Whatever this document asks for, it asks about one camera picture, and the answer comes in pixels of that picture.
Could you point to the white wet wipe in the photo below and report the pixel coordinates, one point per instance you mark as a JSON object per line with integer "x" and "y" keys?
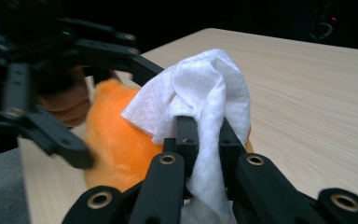
{"x": 205, "y": 93}

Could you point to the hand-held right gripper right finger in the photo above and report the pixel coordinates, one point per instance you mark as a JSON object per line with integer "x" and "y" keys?
{"x": 230, "y": 146}

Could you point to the orange round fruit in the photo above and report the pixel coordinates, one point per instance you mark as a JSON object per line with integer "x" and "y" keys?
{"x": 121, "y": 137}

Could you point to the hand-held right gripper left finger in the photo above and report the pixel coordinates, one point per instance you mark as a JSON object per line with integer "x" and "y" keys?
{"x": 186, "y": 137}

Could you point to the dark device with red light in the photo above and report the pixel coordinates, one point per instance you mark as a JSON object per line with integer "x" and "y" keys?
{"x": 323, "y": 28}

